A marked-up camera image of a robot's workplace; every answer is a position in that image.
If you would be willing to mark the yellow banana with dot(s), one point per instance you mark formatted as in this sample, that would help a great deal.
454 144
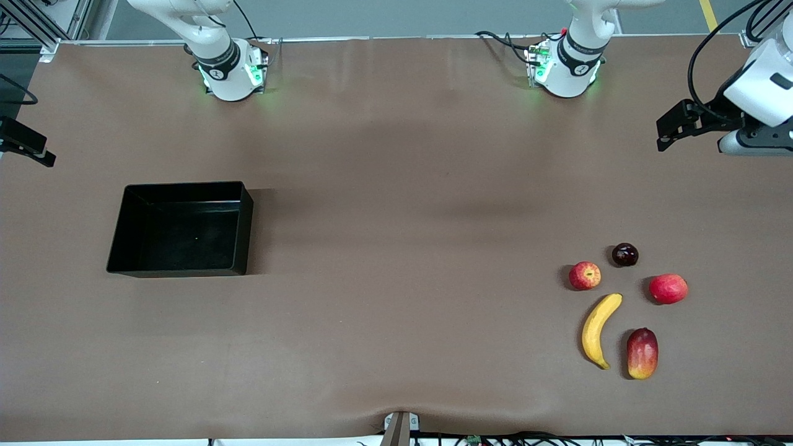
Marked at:
593 334

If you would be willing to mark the red yellow apple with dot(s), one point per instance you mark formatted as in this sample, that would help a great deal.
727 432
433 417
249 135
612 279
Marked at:
585 276

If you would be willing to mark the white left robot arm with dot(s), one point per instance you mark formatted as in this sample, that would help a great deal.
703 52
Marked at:
573 56

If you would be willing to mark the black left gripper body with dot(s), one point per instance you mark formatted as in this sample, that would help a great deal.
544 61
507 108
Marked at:
712 114

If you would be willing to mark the red yellow mango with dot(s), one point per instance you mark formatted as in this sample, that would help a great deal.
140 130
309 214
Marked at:
642 354

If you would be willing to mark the dark purple plum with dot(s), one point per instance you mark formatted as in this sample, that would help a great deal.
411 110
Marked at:
625 255

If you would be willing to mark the black plastic box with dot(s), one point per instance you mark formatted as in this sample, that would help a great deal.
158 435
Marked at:
179 235

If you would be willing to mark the aluminium frame profile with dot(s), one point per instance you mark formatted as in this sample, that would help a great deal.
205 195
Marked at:
746 38
37 28

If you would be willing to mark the table cover mat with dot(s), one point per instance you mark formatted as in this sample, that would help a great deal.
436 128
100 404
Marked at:
396 155

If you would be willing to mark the red peach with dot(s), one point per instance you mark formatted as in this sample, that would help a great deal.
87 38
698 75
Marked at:
668 288

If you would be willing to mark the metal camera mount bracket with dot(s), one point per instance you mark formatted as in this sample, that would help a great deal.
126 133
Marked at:
399 430

